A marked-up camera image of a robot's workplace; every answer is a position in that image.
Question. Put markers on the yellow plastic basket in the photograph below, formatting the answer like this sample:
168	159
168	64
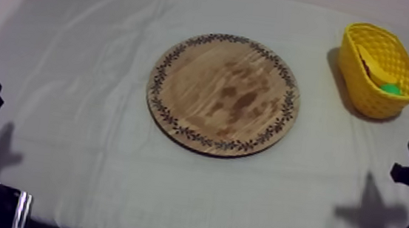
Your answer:
380	71

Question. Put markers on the yellow toy banana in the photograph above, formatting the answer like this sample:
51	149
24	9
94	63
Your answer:
374	67

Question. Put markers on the round wooden board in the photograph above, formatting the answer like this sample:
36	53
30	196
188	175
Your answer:
223	95

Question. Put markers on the green toy pear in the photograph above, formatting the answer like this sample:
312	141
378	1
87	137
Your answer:
390	89

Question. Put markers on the purple toy grapes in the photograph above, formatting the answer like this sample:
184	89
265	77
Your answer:
366	68

